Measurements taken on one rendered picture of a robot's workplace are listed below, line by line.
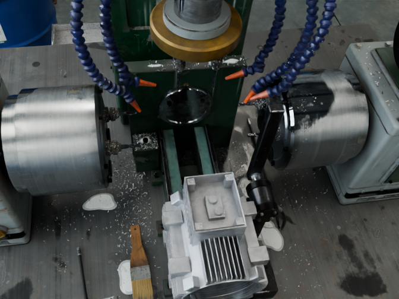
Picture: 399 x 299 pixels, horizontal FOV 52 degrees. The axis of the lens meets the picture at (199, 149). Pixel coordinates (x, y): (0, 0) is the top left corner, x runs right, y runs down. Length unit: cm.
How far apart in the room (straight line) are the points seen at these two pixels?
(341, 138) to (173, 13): 48
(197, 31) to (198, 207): 33
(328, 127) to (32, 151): 65
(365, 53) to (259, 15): 209
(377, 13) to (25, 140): 303
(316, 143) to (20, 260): 79
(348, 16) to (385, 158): 239
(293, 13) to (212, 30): 252
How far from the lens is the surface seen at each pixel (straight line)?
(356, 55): 113
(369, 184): 122
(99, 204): 117
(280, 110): 80
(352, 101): 101
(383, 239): 127
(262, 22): 312
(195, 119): 113
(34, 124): 90
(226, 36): 79
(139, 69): 99
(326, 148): 100
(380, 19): 350
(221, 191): 83
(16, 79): 153
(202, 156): 111
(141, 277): 107
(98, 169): 90
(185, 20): 78
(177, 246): 82
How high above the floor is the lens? 183
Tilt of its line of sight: 54 degrees down
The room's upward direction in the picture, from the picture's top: 7 degrees clockwise
